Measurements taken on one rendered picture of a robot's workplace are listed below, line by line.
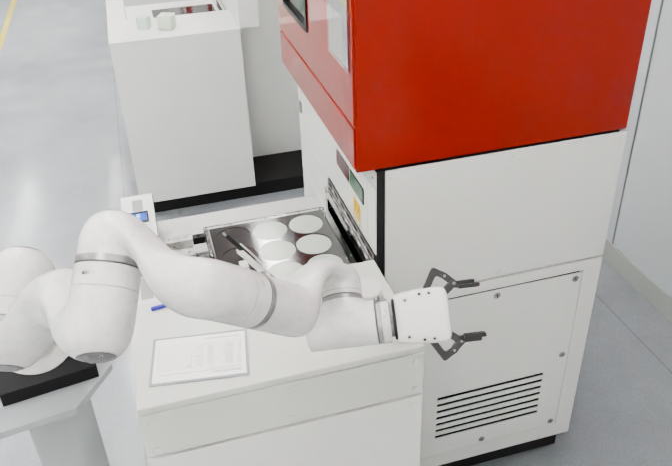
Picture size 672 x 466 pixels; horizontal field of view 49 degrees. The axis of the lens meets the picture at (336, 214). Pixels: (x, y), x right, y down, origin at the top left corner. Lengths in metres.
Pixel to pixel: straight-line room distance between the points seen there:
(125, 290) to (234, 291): 0.16
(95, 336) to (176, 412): 0.52
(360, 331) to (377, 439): 0.52
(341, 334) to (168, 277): 0.40
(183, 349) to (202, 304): 0.62
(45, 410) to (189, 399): 0.41
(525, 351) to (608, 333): 0.99
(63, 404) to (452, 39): 1.22
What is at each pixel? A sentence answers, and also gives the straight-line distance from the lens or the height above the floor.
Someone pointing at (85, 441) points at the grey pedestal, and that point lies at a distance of 2.04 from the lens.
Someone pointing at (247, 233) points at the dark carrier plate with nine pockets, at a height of 0.90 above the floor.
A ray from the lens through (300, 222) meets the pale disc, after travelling 2.17.
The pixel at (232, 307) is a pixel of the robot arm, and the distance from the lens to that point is 1.07.
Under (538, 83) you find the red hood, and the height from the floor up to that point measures 1.39.
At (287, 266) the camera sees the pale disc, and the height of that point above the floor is 0.90.
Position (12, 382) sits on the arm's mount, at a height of 0.87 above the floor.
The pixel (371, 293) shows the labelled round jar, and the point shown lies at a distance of 1.62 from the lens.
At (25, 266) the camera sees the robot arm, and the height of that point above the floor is 1.28.
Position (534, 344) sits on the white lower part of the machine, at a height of 0.53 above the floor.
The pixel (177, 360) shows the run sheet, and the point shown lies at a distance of 1.65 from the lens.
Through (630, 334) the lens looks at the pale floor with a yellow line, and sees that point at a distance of 3.31.
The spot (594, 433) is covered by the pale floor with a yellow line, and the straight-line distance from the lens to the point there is 2.87.
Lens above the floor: 2.06
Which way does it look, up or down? 32 degrees down
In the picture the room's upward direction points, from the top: 2 degrees counter-clockwise
